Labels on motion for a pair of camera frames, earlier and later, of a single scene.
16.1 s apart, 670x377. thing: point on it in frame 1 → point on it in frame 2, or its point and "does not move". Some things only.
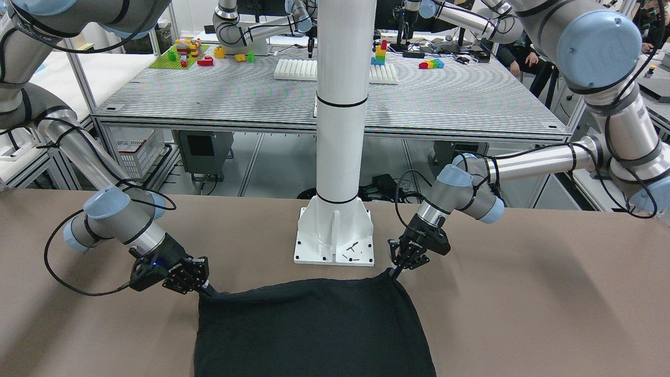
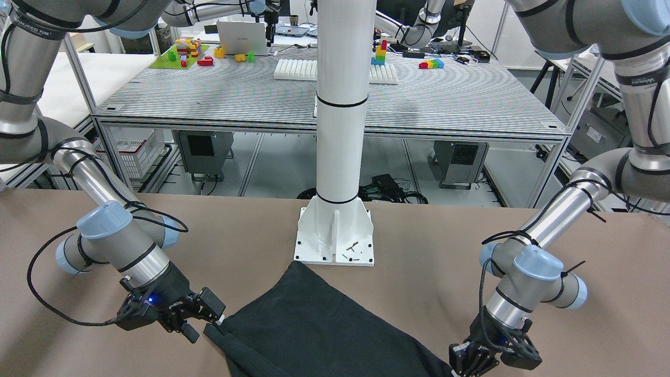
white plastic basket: [136, 148] does not move
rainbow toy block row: [435, 63] does not move
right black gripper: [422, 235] → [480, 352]
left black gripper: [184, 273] → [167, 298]
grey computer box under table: [204, 152] does not move
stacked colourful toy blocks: [379, 60] does not move
